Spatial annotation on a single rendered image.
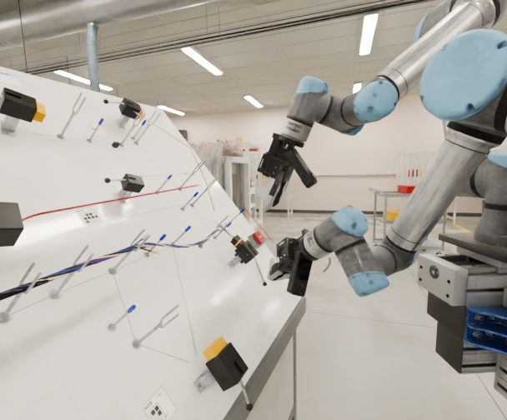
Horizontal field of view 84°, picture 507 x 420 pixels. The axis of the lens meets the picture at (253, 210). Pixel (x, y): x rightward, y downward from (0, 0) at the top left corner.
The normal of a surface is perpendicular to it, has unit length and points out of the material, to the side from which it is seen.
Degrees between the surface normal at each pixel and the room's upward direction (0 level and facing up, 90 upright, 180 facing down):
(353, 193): 90
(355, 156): 90
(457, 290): 90
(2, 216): 50
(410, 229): 99
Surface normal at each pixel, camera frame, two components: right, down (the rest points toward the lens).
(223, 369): -0.42, 0.14
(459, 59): -0.88, 0.04
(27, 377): 0.68, -0.61
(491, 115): -0.70, 0.70
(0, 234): 0.49, 0.79
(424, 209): -0.59, 0.29
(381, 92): 0.15, 0.13
